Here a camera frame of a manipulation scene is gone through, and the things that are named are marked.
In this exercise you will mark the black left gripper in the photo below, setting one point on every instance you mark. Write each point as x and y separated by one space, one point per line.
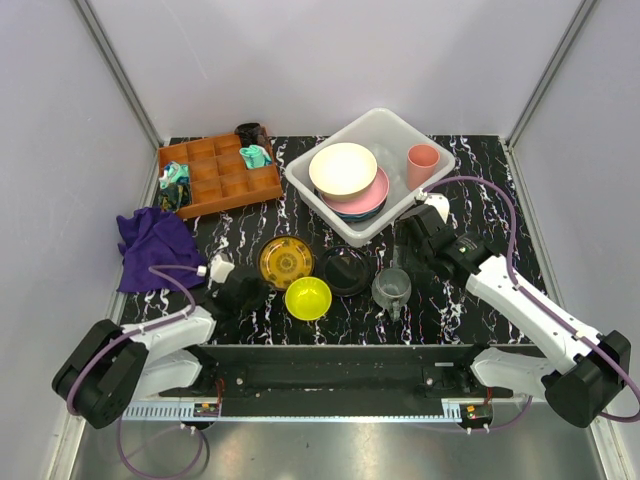
263 291

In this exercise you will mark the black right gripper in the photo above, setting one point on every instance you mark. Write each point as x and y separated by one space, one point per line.
401 238

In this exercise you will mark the teal ceramic floral plate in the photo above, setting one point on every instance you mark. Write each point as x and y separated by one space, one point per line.
348 218

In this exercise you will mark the blue dotted scalloped plate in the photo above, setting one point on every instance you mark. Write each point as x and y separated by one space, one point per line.
380 208

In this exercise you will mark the grey ceramic mug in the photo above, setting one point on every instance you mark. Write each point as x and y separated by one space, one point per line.
391 290

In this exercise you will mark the pink plastic plate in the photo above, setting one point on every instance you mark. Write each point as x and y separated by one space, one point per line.
371 199

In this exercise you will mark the amber transparent plate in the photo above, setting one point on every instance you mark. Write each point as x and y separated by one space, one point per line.
285 259

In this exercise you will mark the black saucer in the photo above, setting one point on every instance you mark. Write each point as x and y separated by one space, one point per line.
346 270

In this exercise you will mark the yellow plastic bowl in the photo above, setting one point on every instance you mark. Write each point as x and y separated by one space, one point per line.
308 299

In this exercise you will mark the pink plastic cup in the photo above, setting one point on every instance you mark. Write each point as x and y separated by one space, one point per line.
422 161

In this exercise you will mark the cream white bowl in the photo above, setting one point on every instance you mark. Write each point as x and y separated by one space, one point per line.
342 171

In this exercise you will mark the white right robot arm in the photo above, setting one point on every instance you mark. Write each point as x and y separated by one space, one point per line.
581 370

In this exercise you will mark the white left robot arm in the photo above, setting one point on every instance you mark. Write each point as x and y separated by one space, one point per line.
114 365

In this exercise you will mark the purple cloth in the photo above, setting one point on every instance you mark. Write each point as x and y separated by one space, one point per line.
156 238

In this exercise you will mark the orange wooden divided tray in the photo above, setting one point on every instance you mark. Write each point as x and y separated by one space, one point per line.
219 178

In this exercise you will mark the dark green patterned cloth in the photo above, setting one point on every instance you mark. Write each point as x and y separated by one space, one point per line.
174 197

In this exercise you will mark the teal white patterned cloth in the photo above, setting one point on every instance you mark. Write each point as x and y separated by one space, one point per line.
174 173

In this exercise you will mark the mint green rolled cloth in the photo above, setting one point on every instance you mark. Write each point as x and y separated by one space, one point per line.
255 156

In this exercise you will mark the dark brown cup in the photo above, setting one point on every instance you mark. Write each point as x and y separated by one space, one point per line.
252 133

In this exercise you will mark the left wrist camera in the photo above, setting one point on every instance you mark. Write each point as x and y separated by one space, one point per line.
218 269

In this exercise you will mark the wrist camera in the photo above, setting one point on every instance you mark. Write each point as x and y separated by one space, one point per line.
218 269
436 200

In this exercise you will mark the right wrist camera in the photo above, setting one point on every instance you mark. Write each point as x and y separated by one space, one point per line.
436 200

